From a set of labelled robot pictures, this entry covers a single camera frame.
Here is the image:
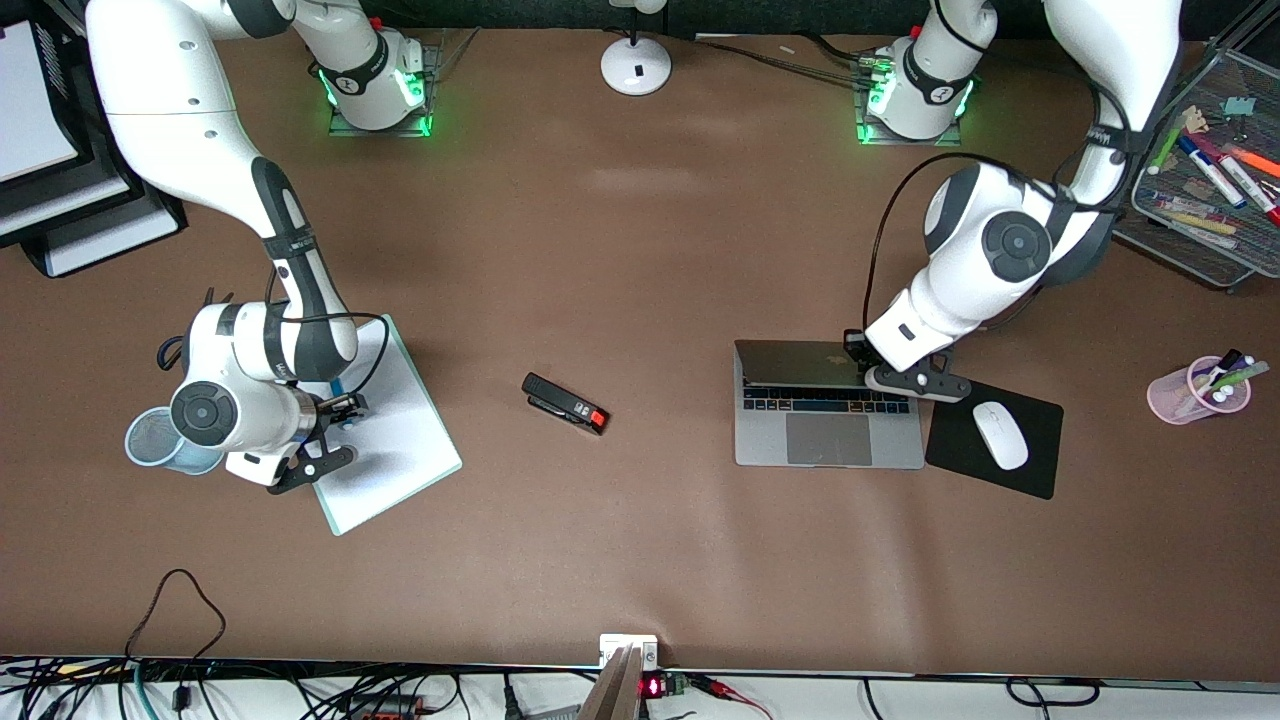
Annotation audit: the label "silver laptop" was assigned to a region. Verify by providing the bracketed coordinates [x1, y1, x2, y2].
[733, 338, 927, 470]

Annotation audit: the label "green marker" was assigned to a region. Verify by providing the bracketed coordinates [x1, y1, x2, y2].
[1148, 122, 1187, 176]

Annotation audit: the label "blue capped white marker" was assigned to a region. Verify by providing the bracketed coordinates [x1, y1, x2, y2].
[1177, 135, 1249, 210]

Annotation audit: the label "red capped white marker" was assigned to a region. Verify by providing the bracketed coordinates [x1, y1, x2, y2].
[1218, 152, 1280, 227]

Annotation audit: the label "light green clipboard with paper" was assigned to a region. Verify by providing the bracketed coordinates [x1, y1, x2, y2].
[300, 313, 464, 537]

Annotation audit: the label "light blue mesh pen cup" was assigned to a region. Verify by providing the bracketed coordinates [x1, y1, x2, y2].
[124, 405, 227, 476]

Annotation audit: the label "black mouse pad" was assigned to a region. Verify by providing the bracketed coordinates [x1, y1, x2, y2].
[924, 373, 1065, 501]

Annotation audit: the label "white computer mouse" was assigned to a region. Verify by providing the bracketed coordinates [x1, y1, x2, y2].
[972, 401, 1030, 472]

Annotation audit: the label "black scissors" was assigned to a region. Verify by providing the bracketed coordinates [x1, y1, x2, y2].
[156, 288, 235, 373]

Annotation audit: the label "black stapler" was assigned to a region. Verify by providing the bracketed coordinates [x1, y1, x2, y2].
[521, 372, 610, 437]

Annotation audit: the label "black stacked paper tray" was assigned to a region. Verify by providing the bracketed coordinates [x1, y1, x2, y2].
[0, 0, 189, 279]

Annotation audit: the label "pink mesh pen cup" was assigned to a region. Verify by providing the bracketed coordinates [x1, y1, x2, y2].
[1146, 355, 1253, 427]

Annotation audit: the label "white paper stack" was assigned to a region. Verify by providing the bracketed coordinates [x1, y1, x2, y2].
[0, 20, 83, 184]
[45, 198, 183, 278]

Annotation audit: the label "yellow highlighter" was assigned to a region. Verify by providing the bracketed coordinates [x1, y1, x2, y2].
[1165, 210, 1240, 237]

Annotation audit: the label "green pen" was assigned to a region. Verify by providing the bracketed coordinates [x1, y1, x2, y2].
[1198, 361, 1271, 397]

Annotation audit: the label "white round stand base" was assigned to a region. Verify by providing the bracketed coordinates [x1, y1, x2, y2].
[600, 0, 673, 97]

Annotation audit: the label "orange highlighter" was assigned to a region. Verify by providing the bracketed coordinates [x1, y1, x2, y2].
[1222, 143, 1280, 180]

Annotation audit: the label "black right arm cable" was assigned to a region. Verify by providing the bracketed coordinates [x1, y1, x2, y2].
[265, 230, 393, 406]

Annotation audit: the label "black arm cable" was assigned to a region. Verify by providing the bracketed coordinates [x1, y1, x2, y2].
[864, 60, 1137, 336]
[265, 230, 393, 406]

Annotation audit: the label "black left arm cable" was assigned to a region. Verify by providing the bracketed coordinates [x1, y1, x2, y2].
[864, 60, 1137, 336]

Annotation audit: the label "black cable loop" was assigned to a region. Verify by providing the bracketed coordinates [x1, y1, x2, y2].
[122, 568, 227, 666]

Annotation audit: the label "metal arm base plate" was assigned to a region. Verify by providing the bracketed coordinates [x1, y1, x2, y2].
[853, 45, 969, 148]
[328, 40, 438, 138]

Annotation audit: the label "grey wire mesh tray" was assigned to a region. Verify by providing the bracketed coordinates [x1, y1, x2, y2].
[1112, 40, 1280, 293]

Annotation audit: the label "black base cable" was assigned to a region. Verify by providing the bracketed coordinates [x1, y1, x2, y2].
[690, 35, 883, 87]

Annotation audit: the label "white mounting bracket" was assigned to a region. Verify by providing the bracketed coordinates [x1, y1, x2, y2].
[599, 634, 659, 669]

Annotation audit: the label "red cable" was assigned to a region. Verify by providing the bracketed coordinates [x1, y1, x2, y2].
[690, 676, 773, 720]

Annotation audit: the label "grey camera mast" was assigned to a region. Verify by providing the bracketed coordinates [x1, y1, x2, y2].
[578, 645, 647, 720]

